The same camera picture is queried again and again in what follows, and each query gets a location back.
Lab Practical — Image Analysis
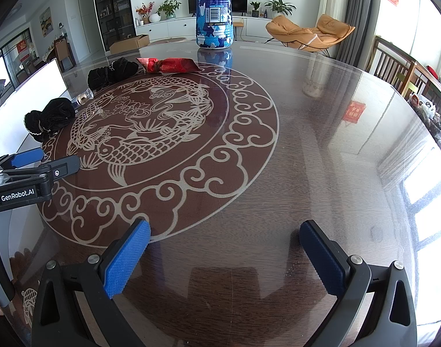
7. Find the black beaded scrunchie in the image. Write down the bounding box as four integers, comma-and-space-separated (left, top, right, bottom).
24, 97, 75, 143

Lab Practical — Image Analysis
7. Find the red foil snack packet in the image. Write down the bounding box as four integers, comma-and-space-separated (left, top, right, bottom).
137, 58, 200, 74

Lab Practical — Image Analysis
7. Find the black velvet scrunchie far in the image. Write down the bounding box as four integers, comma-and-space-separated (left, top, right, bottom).
87, 57, 139, 92

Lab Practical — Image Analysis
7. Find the cardboard box on floor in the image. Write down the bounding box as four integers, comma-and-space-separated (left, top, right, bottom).
110, 34, 150, 54

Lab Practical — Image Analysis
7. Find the wooden dining chair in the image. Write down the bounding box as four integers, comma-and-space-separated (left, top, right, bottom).
366, 36, 428, 98

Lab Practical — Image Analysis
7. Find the orange lounge chair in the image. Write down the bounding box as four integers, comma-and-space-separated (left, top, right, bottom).
265, 14, 355, 53

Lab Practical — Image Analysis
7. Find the white cardboard sorting box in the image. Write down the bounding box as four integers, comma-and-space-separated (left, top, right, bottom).
0, 60, 71, 157

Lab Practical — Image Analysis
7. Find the blue camouflage bottle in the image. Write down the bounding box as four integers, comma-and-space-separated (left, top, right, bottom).
195, 0, 234, 50

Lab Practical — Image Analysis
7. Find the white tv cabinet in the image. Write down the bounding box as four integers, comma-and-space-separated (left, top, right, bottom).
136, 16, 271, 42

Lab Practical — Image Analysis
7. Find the small wooden bench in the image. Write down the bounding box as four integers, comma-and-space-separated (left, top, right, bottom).
233, 21, 244, 41

